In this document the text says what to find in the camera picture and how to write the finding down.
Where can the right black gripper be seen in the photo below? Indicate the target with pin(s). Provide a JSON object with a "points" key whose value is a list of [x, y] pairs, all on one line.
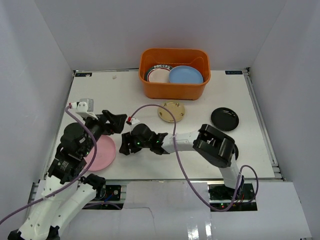
{"points": [[127, 138]]}

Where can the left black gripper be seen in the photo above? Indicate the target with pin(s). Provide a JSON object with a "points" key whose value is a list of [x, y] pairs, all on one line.
{"points": [[107, 121]]}

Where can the pink plastic plate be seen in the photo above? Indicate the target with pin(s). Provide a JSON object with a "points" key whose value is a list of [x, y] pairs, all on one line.
{"points": [[106, 153]]}

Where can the white plate green rim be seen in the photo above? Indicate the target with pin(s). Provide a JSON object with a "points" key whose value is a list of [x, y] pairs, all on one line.
{"points": [[158, 73]]}

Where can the blue plastic plate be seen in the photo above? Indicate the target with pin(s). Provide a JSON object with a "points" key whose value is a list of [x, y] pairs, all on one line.
{"points": [[185, 75]]}

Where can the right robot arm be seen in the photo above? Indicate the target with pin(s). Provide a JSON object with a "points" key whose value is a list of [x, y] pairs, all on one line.
{"points": [[212, 144]]}

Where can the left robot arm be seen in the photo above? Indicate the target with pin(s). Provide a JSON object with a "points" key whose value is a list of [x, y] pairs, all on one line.
{"points": [[67, 190]]}

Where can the orange plastic bin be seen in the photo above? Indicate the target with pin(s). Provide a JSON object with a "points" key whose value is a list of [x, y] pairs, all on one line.
{"points": [[174, 57]]}

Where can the small beige patterned plate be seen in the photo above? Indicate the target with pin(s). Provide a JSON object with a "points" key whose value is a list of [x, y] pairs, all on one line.
{"points": [[176, 108]]}

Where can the glossy black plate front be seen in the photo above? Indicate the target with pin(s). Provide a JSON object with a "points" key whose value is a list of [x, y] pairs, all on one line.
{"points": [[236, 151]]}

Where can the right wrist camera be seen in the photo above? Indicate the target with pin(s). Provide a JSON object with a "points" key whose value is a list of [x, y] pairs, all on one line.
{"points": [[132, 121]]}

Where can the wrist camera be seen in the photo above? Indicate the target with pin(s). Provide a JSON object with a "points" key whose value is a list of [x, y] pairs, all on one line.
{"points": [[132, 121], [84, 108]]}

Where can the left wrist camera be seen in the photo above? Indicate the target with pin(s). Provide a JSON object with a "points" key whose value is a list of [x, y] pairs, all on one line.
{"points": [[84, 108]]}

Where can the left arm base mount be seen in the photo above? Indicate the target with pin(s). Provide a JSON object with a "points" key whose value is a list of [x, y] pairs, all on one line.
{"points": [[109, 199]]}

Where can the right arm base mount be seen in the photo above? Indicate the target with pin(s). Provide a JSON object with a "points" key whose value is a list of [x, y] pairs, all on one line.
{"points": [[221, 196]]}

